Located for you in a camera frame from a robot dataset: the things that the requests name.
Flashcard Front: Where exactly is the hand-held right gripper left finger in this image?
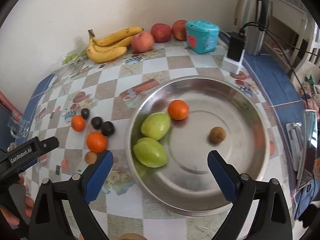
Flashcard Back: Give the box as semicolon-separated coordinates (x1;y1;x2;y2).
29;150;114;240

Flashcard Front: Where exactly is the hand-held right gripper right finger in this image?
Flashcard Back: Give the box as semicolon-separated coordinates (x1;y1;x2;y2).
207;150;293;240

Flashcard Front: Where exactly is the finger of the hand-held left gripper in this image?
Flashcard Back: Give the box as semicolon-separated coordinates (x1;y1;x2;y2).
40;137;60;153

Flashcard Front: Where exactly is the brown kiwi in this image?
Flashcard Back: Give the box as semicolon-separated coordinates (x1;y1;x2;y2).
84;151;98;165
209;126;227;143

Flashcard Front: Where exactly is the large stainless steel basin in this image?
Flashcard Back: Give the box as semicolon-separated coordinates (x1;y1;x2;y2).
124;76;270;217

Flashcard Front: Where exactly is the small orange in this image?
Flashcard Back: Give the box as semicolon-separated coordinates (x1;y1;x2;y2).
71;115;86;132

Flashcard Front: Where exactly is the large green jujube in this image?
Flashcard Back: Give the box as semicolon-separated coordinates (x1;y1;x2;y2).
140;112;172;141
132;137;167;168

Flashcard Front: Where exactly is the large orange with stem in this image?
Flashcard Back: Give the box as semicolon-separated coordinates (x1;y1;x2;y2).
167;99;189;120

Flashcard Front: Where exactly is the person's left hand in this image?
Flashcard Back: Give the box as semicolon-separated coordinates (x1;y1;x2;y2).
0;196;35;228

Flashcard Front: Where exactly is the clear glass mug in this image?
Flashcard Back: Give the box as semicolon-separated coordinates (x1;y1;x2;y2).
7;112;32;139

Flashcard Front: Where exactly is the pink rod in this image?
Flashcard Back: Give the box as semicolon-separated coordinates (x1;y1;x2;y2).
0;90;23;117

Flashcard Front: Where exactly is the white phone stand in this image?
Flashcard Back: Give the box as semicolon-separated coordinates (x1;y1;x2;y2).
286;122;305;173

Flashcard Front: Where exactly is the clear plastic bag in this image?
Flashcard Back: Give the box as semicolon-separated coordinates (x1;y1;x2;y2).
59;49;88;67

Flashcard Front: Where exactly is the black smartphone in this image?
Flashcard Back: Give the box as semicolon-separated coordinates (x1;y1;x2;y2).
302;109;320;178

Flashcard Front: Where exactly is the yellow banana bunch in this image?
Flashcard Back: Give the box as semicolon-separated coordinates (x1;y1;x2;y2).
86;26;145;63

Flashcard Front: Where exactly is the checkered printed tablecloth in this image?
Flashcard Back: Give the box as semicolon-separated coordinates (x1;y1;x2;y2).
7;34;320;240

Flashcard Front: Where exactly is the assorted sundries pile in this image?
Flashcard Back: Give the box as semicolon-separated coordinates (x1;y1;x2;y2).
299;72;320;110

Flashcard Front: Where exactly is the black power adapter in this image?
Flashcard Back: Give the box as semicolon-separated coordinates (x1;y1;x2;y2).
227;32;247;62

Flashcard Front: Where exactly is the pale pink apple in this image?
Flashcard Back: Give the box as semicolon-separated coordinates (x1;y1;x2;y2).
131;31;155;53

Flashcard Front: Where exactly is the teal plastic box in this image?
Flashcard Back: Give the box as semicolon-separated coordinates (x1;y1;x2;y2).
185;20;220;55

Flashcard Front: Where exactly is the red apple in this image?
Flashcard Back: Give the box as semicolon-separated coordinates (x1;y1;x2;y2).
151;23;172;43
171;20;188;41

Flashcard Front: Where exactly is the white lattice basket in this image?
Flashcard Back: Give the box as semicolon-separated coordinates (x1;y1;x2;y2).
309;17;320;70

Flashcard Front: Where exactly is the stainless steel thermos jug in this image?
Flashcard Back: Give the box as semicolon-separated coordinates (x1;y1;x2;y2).
234;0;272;57

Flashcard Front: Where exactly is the black cable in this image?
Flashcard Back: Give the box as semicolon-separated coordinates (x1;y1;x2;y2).
260;27;310;110
239;22;320;57

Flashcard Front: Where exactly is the white wooden frame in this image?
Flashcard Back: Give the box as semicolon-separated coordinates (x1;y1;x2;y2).
267;0;310;73

